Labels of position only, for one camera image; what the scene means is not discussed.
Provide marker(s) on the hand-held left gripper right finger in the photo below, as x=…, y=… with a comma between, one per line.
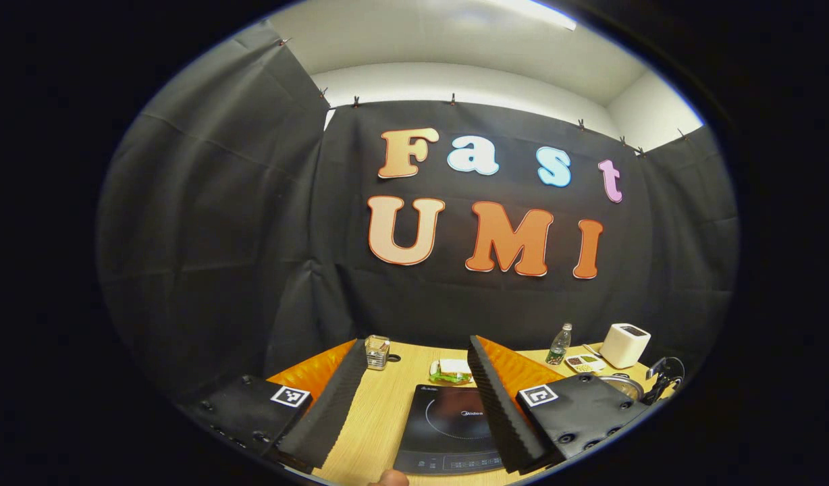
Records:
x=499, y=412

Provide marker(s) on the metal spoon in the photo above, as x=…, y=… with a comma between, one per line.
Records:
x=591, y=349

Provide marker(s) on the black backdrop cloth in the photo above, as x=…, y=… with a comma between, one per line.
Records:
x=252, y=236

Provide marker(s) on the black induction cooktop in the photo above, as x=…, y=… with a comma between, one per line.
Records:
x=441, y=432

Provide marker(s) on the clear plastic water bottle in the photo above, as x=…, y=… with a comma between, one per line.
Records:
x=558, y=347

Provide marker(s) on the small white plate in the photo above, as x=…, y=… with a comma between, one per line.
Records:
x=433, y=370

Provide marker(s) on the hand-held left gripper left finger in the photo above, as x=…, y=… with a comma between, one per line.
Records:
x=330, y=412

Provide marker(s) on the white toaster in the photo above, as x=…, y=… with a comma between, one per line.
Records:
x=624, y=345

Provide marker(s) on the white divided dish of beans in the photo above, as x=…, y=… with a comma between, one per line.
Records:
x=585, y=363

